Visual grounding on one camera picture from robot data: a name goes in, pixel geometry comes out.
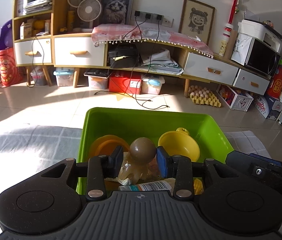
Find orange toy bowl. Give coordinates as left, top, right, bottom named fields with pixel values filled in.
left=88, top=135, right=130, bottom=159

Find red gift box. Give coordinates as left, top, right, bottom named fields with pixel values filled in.
left=266, top=65, right=282, bottom=99

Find green plastic bin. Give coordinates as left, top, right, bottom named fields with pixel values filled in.
left=75, top=107, right=235, bottom=196

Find clear storage box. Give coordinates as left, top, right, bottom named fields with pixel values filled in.
left=141, top=76, right=165, bottom=95

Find grey checked blanket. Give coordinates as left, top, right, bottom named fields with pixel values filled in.
left=0, top=125, right=272, bottom=181

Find white labelled tube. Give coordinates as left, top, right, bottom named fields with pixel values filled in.
left=118, top=178, right=176, bottom=193

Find white lace ribbon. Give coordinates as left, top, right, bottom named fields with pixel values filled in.
left=105, top=177, right=133, bottom=186

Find black microwave oven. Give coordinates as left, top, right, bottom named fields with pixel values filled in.
left=231, top=33, right=281, bottom=77

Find tan rubber hand toy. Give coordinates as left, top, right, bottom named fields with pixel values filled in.
left=117, top=137, right=157, bottom=186

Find framed girl drawing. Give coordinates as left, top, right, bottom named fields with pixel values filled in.
left=178, top=0, right=215, bottom=44

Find purple plastic chair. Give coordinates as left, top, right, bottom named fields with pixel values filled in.
left=0, top=19, right=13, bottom=50

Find yellow toy corn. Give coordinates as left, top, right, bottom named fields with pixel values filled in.
left=194, top=178, right=204, bottom=195

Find wall power strip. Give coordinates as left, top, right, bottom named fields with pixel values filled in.
left=131, top=10, right=174, bottom=28

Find wooden shelf unit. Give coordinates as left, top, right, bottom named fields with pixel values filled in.
left=12, top=0, right=68, bottom=86

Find white printed carton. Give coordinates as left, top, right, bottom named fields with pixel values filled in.
left=254, top=94, right=282, bottom=121

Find white fan front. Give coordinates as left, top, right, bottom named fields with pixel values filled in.
left=77, top=0, right=101, bottom=22

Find wooden tv cabinet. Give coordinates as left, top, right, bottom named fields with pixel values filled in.
left=53, top=33, right=270, bottom=95

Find red cardboard box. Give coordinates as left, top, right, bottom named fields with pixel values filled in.
left=108, top=70, right=142, bottom=95

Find framed cat picture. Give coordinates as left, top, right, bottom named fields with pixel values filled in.
left=99, top=0, right=133, bottom=24

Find black power cable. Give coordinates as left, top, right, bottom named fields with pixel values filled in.
left=93, top=12, right=170, bottom=111

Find folded light cloths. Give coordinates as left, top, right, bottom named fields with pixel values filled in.
left=140, top=48, right=184, bottom=75

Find red patterned bag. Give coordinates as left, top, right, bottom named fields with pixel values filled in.
left=0, top=48, right=24, bottom=87

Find yellow toy pot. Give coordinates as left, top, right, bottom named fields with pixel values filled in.
left=158, top=127, right=201, bottom=162

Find black printer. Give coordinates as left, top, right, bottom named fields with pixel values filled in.
left=107, top=44, right=139, bottom=69

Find yellow egg tray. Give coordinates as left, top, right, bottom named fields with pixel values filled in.
left=188, top=85, right=222, bottom=108

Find pink lace cloth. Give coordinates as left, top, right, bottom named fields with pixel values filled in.
left=91, top=24, right=213, bottom=59

